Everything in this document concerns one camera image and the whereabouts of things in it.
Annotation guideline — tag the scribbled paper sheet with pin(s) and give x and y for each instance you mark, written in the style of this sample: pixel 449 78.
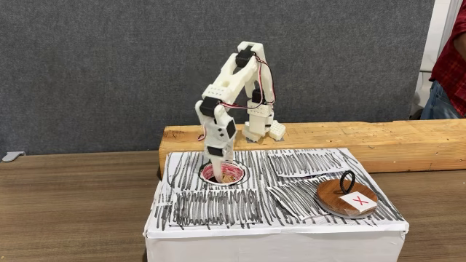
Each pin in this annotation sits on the scribbled paper sheet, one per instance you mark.
pixel 296 198
pixel 306 162
pixel 215 207

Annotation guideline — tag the white box with black scribbles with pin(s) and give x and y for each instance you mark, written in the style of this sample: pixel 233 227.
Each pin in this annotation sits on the white box with black scribbles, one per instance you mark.
pixel 255 247

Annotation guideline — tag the felt partition panel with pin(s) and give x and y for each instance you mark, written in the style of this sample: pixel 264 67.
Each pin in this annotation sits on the felt partition panel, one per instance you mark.
pixel 109 65

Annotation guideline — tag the white label with red X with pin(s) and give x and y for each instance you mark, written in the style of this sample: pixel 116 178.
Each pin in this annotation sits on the white label with red X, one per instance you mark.
pixel 358 201

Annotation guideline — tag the thick wooden beam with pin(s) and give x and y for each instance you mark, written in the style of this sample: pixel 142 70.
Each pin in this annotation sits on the thick wooden beam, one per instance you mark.
pixel 400 142

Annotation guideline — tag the small grey plastic piece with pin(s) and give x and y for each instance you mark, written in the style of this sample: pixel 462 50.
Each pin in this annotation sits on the small grey plastic piece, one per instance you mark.
pixel 12 156

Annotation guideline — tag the person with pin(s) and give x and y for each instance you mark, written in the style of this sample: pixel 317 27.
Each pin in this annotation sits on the person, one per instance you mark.
pixel 449 72

